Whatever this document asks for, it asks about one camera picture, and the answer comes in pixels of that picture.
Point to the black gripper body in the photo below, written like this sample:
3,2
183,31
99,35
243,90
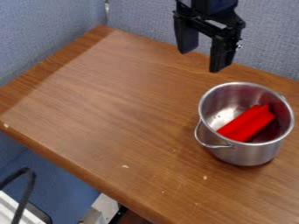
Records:
212,17

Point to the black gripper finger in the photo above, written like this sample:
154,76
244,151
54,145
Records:
222,53
186,34

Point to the red rectangular block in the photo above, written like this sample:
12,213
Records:
248,123

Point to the stainless steel pot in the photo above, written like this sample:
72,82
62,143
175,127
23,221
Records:
222,104

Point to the white ridged object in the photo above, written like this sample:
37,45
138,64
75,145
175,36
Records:
8,206

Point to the white table bracket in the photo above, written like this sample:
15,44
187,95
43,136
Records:
102,211

